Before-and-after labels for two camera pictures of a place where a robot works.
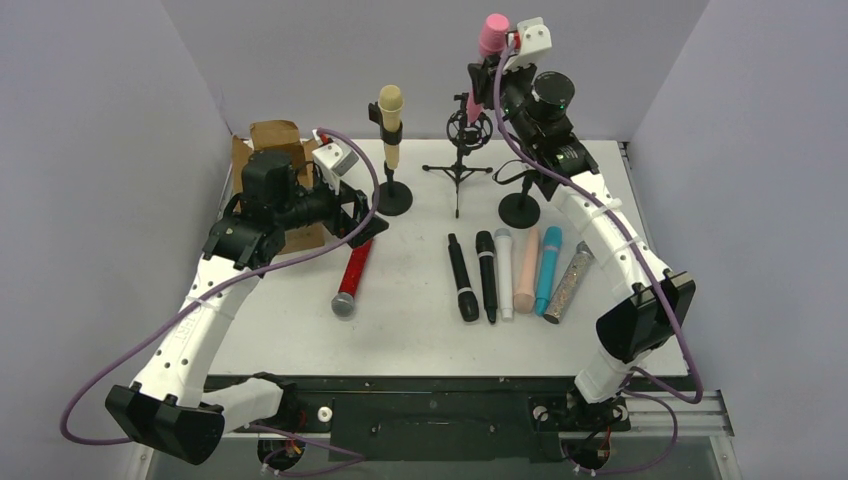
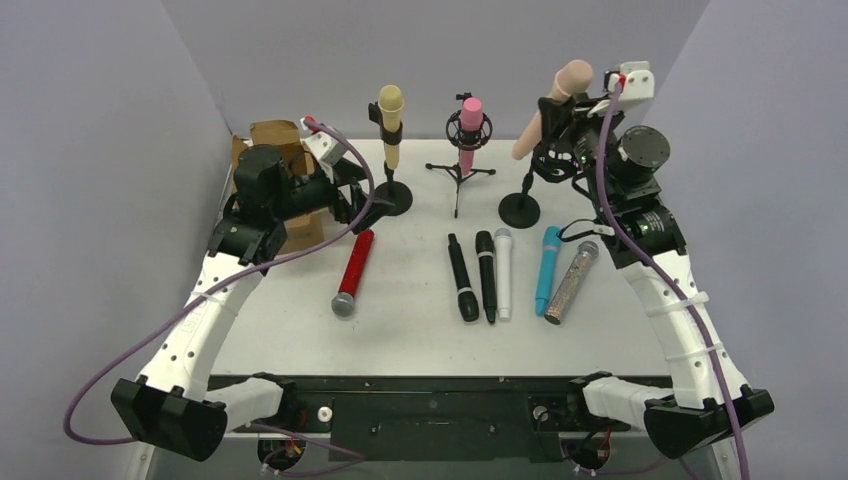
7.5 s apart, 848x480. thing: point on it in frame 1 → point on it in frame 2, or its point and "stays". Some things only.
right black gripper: x=490 y=76 → x=556 y=130
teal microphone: x=552 y=239 stays
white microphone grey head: x=504 y=243 stays
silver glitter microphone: x=569 y=287 stays
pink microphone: x=493 y=36 → x=471 y=120
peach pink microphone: x=525 y=299 → x=573 y=78
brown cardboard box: x=282 y=137 stays
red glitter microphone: x=343 y=303 stays
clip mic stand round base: x=394 y=198 stays
